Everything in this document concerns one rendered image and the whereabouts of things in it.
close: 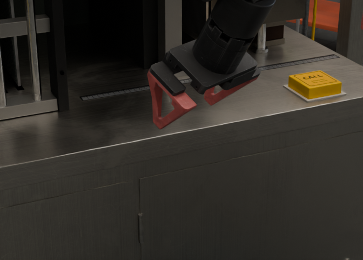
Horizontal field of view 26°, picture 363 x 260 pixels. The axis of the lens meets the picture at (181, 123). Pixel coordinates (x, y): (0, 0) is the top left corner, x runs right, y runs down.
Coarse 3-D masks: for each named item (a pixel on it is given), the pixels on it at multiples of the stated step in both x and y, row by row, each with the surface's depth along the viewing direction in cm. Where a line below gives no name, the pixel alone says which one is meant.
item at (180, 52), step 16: (208, 32) 88; (176, 48) 91; (192, 48) 92; (208, 48) 89; (224, 48) 88; (240, 48) 88; (176, 64) 90; (192, 64) 90; (208, 64) 90; (224, 64) 90; (240, 64) 93; (256, 64) 95; (192, 80) 89; (208, 80) 89; (224, 80) 90
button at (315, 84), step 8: (312, 72) 144; (320, 72) 144; (288, 80) 144; (296, 80) 141; (304, 80) 141; (312, 80) 141; (320, 80) 141; (328, 80) 141; (336, 80) 141; (296, 88) 142; (304, 88) 139; (312, 88) 138; (320, 88) 139; (328, 88) 139; (336, 88) 140; (304, 96) 140; (312, 96) 139; (320, 96) 139
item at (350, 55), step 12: (348, 0) 230; (360, 0) 230; (348, 12) 232; (360, 12) 232; (348, 24) 233; (360, 24) 234; (348, 36) 234; (360, 36) 235; (336, 48) 241; (348, 48) 235; (360, 48) 237; (360, 60) 239
